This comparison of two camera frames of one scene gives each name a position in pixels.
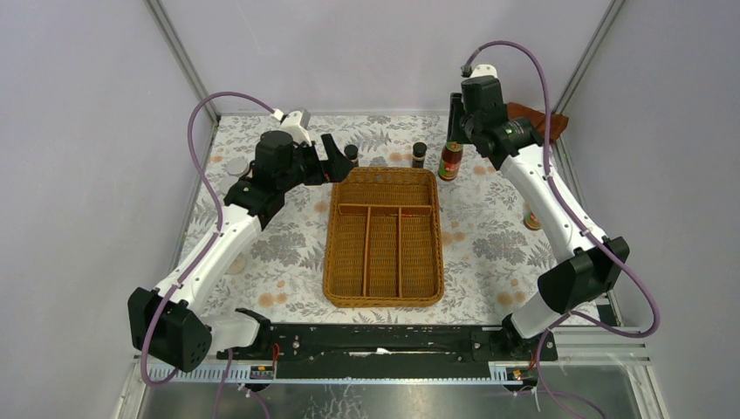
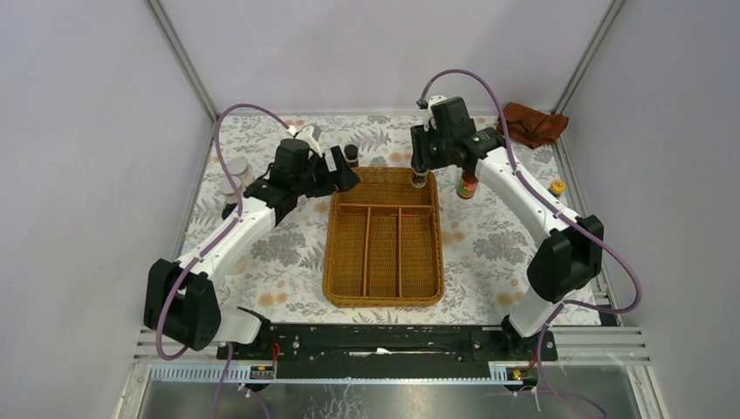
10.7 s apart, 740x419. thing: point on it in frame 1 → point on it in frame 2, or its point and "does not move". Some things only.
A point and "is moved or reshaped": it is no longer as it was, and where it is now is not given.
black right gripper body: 469,126 → 440,157
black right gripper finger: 456,110 → 420,148
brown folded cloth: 558,121 does not move
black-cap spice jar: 419,151 is moved or reshaped
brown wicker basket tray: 384,247 does not move
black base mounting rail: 390,350 does not move
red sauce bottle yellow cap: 451,160 is moved or reshaped
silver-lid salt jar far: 237,167 does not move
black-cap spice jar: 351,152 does not move
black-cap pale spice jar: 237,265 does not move
